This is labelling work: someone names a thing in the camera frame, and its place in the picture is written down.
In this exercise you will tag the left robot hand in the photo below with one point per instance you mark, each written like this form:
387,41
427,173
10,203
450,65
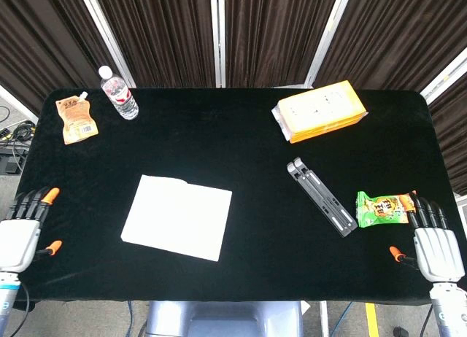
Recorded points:
16,238

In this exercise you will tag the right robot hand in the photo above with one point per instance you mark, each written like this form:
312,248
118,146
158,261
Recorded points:
434,247

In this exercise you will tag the white paper folder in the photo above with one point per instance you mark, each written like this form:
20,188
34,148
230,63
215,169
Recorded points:
177,217

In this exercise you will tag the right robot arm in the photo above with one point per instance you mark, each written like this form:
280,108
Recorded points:
448,308

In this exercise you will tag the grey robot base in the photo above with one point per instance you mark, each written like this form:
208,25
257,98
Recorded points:
224,318

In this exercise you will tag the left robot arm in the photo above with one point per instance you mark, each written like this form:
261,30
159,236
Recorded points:
7,297

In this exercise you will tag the green snack bag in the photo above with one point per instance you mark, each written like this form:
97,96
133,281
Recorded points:
383,213

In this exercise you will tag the grey folding laptop stand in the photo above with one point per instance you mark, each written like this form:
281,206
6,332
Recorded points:
321,197

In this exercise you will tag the orange spout drink pouch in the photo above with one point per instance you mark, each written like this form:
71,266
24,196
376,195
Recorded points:
76,118

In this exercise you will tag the clear plastic water bottle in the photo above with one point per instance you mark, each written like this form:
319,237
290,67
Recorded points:
119,94

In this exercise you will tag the yellow tissue pack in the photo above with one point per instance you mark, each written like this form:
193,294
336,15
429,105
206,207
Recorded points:
319,111

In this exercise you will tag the black table cloth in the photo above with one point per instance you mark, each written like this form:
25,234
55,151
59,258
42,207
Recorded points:
233,162

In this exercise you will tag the brown curtain partition screen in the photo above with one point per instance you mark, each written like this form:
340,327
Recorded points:
233,34

